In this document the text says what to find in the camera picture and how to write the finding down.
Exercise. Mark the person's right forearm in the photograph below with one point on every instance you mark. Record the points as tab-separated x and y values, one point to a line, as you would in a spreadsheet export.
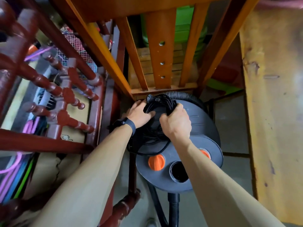
225	186

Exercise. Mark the pink plastic stool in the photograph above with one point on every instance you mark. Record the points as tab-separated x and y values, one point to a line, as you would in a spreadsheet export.
227	68

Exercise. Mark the person's left hand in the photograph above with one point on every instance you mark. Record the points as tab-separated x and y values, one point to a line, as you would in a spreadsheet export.
139	118

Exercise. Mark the dark red wooden bed frame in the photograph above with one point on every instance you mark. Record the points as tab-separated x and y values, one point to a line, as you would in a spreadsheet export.
47	92

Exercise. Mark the person's right hand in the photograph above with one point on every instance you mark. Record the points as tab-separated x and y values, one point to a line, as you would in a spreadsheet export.
176	125

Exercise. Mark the orange plastic stick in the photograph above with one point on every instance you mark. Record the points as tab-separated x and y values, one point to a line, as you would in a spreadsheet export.
32	49

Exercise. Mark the green plastic stool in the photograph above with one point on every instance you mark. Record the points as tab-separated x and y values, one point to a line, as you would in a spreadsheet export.
187	25

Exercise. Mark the yellow rimmed badminton racket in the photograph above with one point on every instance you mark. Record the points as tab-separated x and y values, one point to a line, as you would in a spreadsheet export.
75	49

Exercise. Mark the orange wooden chair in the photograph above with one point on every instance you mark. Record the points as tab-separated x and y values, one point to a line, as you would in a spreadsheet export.
161	44

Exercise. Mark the person's left forearm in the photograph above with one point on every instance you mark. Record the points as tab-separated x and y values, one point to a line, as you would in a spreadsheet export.
82	186

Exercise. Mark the black smartwatch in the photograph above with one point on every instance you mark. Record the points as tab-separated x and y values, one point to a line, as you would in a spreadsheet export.
126	124

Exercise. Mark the pink plastic basin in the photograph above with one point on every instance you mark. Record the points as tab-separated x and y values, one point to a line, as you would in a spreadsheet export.
281	2

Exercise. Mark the white shoe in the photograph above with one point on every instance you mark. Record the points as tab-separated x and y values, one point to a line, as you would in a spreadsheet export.
151	222

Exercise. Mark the grey vacuum cleaner orange knobs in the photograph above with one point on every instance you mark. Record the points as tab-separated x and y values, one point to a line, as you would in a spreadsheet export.
180	158

